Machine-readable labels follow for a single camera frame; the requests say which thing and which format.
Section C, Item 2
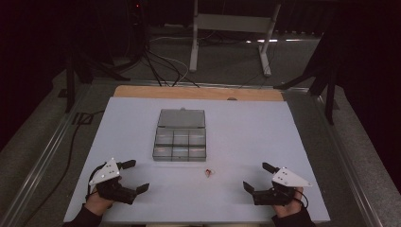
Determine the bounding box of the metal floor rail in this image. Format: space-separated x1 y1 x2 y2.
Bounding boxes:
0 82 96 227
310 91 384 227

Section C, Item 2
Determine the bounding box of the black metal stand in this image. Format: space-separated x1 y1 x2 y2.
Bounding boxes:
57 37 131 114
273 18 340 126

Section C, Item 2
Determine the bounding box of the clear plastic compartment box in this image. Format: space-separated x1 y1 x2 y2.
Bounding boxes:
152 108 208 163

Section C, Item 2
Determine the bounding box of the white table board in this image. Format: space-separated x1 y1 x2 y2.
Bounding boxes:
62 96 331 224

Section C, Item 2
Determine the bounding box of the person's left hand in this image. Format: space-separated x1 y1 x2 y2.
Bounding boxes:
83 191 114 218

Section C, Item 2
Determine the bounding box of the black floor cable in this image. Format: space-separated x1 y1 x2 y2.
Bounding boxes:
20 109 106 227

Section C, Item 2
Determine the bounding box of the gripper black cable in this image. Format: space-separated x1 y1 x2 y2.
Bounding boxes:
293 188 310 210
85 162 108 202

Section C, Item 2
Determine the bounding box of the person's right hand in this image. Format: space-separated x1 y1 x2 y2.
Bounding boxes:
272 187 305 218

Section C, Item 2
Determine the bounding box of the white metal stand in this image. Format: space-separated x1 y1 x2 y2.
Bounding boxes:
188 0 283 78

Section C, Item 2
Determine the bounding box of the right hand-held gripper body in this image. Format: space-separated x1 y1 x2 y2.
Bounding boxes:
252 166 313 207

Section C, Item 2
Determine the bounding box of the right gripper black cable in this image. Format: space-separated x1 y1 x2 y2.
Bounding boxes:
293 188 310 210

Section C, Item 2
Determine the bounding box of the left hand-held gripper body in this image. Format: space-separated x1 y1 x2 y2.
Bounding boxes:
88 157 139 205

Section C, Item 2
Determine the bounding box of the bundle of floor cables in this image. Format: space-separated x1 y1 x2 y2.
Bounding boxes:
126 0 201 89

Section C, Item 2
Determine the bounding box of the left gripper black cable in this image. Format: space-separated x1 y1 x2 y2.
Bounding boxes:
85 162 108 202

